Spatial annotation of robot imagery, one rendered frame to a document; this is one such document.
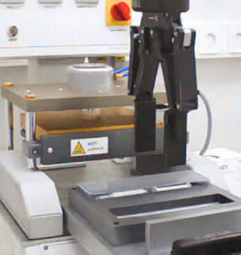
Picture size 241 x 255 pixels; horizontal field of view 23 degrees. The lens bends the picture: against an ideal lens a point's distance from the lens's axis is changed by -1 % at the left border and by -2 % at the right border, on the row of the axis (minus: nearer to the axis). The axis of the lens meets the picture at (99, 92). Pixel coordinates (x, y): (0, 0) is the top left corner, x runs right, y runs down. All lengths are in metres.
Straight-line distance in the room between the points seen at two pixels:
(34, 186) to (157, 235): 0.24
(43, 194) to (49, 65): 0.37
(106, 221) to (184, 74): 0.20
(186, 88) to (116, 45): 0.47
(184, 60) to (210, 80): 1.00
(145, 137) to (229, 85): 0.96
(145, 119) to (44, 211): 0.19
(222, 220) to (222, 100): 1.06
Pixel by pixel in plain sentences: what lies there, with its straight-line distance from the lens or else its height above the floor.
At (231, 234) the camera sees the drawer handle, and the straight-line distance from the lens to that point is 0.65.
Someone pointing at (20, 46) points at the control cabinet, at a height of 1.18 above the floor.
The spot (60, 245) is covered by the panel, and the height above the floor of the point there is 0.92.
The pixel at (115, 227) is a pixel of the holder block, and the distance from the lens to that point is 0.71.
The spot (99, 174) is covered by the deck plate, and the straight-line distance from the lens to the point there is 1.16.
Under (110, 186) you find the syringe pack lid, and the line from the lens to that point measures 0.83.
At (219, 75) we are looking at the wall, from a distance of 1.74.
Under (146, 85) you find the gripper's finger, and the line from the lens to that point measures 0.82.
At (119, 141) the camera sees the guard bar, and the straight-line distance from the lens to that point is 0.95.
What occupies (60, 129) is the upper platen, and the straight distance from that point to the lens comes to 0.93.
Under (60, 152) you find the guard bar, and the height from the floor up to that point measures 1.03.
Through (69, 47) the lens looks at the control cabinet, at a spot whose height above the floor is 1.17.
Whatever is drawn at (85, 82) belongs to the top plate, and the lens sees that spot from 0.98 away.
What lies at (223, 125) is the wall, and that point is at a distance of 1.77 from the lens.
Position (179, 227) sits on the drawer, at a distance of 0.70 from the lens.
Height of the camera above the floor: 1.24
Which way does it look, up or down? 8 degrees down
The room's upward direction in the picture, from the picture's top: straight up
